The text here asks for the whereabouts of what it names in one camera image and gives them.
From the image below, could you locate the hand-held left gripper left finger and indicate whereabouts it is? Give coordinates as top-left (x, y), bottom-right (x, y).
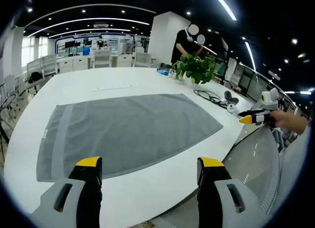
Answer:
top-left (31, 156), bottom-right (103, 228)

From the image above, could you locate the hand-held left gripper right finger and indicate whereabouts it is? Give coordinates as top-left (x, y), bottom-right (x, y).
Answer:
top-left (196, 156), bottom-right (268, 228)

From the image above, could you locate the grey towel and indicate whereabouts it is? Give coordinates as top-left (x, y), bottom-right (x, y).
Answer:
top-left (36, 93), bottom-right (224, 182)

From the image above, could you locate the person's right hand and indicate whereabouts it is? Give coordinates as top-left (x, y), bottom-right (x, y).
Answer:
top-left (270, 109), bottom-right (289, 129)

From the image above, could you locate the grey mesh office chair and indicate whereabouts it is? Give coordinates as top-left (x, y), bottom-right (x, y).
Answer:
top-left (221, 126), bottom-right (282, 215)

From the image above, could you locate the green potted plant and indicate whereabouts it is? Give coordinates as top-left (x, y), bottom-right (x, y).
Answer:
top-left (171, 53), bottom-right (217, 85)

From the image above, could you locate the white table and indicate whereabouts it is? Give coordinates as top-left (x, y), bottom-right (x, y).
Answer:
top-left (3, 66), bottom-right (254, 228)

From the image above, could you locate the clear acrylic plate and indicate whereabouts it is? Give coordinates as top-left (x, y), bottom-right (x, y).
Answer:
top-left (92, 84), bottom-right (136, 92)

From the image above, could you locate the white mesh office chair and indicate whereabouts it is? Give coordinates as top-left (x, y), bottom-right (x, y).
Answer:
top-left (94, 50), bottom-right (112, 69)
top-left (133, 52), bottom-right (153, 68)

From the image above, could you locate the black bag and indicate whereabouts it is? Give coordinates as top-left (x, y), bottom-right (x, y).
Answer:
top-left (28, 71), bottom-right (44, 84)

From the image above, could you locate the black cable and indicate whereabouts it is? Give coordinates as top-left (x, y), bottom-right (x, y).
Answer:
top-left (193, 89), bottom-right (228, 108)

